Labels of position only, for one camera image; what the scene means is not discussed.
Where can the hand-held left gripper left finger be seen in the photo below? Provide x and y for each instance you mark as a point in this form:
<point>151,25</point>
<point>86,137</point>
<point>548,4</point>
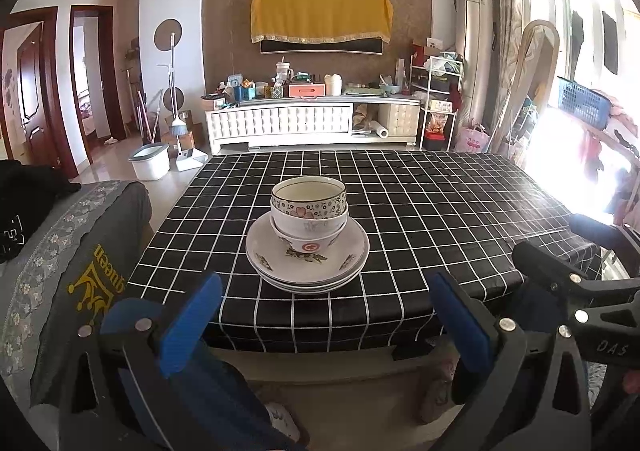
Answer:
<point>192,321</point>

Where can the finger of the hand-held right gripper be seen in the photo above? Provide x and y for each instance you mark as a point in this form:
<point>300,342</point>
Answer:
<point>605,233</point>
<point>550,266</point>

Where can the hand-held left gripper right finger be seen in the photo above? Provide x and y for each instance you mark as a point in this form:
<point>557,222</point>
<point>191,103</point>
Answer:
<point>460,321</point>

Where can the white plate with pink petals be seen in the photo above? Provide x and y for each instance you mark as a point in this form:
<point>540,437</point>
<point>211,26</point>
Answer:
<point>305,286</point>

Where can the plain white plate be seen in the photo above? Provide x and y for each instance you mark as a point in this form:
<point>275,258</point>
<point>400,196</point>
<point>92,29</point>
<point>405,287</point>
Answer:
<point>307,291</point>

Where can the white plate with brown flowers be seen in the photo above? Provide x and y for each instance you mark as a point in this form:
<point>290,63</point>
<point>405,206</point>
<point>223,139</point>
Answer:
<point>355,246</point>

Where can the white bowl with pink flowers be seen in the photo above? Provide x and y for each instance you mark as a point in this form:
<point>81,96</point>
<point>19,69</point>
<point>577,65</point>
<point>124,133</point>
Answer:
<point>300,242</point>

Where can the cream white bowl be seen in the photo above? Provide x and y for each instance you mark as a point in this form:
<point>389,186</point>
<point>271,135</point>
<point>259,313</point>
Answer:
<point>322,225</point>

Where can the floral patterned rim bowl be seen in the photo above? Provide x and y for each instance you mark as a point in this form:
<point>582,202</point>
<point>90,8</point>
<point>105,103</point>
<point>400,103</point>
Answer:
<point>310,191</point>

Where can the black white checked tablecloth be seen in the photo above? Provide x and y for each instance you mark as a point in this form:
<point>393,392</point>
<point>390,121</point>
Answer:
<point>425,211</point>

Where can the blue plastic basket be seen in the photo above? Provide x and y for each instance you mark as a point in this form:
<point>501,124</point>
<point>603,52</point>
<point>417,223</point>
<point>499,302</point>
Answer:
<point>582,103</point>

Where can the white shoe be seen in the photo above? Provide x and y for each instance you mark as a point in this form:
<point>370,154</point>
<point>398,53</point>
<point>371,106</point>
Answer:
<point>284,421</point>

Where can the pink bag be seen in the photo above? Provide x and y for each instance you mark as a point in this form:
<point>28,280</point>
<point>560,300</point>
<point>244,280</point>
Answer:
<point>471,141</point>

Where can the grey embroidered sofa cover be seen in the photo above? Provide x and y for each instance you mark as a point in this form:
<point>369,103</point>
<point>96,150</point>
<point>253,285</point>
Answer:
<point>60,251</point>

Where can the white dustpan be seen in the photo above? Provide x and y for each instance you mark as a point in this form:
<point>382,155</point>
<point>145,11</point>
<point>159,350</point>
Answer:
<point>191,161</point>

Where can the white mop bucket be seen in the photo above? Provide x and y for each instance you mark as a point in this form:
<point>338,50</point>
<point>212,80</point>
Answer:
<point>149,166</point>

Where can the standing oval mirror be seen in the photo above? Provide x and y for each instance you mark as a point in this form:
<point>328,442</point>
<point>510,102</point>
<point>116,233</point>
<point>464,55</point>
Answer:
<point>532,76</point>

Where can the cardboard box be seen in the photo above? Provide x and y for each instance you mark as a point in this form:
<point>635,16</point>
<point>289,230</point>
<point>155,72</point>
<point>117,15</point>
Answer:
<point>192,131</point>

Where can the dark hanging garment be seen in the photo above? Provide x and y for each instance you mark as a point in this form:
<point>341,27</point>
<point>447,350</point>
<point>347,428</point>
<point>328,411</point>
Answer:
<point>610,41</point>
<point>577,36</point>

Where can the white metal shelf rack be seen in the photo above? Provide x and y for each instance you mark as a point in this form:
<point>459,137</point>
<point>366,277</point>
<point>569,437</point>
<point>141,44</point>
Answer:
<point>435,106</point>

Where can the black cloth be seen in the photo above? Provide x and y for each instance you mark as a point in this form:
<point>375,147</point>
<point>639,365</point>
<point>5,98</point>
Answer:
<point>35,191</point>

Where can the white paper roll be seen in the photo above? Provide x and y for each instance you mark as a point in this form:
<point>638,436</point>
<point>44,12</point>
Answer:
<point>380,130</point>

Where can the white tufted television cabinet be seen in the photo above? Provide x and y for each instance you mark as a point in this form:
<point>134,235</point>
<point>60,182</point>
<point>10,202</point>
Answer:
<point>280,123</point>

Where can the leaning wooden sticks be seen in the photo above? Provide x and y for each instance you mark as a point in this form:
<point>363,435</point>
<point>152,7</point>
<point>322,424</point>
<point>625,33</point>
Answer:
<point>140,111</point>

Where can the standing air conditioner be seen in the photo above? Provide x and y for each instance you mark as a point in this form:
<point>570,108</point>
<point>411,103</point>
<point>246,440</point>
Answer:
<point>472,56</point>

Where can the patterned curtain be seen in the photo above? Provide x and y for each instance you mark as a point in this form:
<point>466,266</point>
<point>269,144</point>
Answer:
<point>506,6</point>

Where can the pink storage box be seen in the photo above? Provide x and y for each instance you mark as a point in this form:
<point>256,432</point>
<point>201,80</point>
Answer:
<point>307,91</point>

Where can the white jar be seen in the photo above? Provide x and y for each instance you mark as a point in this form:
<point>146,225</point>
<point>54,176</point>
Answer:
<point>333,86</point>

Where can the dark wooden door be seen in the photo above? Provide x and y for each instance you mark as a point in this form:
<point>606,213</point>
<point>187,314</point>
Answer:
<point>35,96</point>

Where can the black television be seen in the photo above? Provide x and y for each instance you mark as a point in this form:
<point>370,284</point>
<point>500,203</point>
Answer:
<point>320,47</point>

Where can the yellow cloth cover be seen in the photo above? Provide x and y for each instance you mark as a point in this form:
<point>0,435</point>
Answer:
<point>320,13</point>

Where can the brown round wall decoration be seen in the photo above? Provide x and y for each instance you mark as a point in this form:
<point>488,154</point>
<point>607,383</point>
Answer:
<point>165,98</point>
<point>166,33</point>

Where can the dark wooden doorway frame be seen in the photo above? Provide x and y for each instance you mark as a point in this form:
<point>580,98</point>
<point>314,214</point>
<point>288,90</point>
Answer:
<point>107,71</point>

